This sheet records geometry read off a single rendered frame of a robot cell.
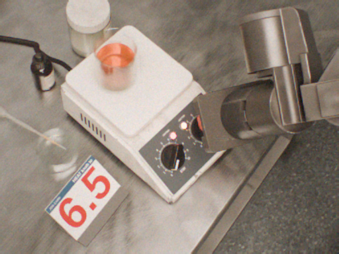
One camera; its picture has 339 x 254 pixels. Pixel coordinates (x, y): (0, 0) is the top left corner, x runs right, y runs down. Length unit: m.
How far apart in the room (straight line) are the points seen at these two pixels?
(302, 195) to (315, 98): 1.09
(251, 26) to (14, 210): 0.39
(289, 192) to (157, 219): 0.90
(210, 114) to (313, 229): 0.99
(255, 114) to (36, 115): 0.35
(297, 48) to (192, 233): 0.30
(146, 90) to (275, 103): 0.22
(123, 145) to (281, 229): 0.91
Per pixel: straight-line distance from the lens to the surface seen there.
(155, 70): 0.87
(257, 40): 0.70
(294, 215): 1.72
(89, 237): 0.87
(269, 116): 0.69
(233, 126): 0.76
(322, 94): 0.66
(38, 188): 0.90
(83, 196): 0.87
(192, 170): 0.87
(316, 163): 1.79
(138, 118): 0.84
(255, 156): 0.93
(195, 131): 0.87
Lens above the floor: 1.58
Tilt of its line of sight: 63 degrees down
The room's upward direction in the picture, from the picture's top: 6 degrees clockwise
